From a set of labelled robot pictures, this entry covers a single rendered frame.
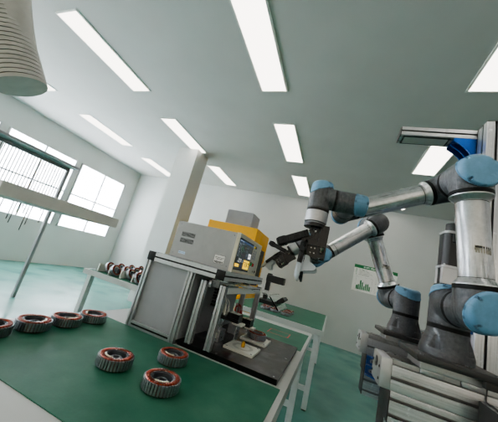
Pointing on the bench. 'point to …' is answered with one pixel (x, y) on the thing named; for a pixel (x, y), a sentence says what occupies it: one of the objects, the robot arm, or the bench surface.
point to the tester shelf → (202, 269)
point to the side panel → (160, 300)
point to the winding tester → (213, 247)
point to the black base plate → (283, 357)
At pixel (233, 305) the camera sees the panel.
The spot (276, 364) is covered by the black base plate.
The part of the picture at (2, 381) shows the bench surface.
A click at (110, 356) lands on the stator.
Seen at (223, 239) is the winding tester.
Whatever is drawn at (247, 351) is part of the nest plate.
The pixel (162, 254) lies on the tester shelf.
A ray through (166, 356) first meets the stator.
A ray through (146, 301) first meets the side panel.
